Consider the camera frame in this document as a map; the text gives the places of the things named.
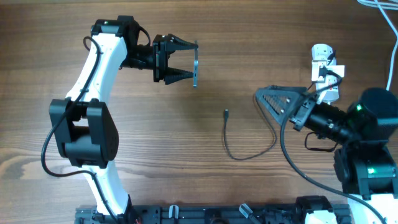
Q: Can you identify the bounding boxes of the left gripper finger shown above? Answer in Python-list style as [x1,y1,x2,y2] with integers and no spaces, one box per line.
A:
[164,68,193,85]
[166,34,198,52]

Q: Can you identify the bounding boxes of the black charger cable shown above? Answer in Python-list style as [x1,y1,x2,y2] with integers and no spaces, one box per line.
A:
[222,49,336,161]

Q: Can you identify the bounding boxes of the smartphone with teal screen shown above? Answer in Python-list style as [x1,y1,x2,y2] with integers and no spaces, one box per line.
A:
[193,40,198,88]

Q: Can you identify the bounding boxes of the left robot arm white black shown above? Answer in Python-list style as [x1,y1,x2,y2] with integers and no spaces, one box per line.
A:
[47,16,198,223]

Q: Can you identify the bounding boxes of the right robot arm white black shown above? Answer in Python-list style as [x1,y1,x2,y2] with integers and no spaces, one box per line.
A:
[255,86,397,223]

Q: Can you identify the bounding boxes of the white power strip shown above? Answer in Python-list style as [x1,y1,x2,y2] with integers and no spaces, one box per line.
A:
[312,44,339,105]

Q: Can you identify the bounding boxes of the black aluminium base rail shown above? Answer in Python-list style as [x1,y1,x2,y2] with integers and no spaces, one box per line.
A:
[74,203,352,224]

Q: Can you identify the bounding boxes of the white power strip cord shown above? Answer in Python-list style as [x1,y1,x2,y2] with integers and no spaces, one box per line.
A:
[385,0,398,91]

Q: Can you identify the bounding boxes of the white cables at corner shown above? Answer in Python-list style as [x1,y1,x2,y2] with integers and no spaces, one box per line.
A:
[356,0,398,11]

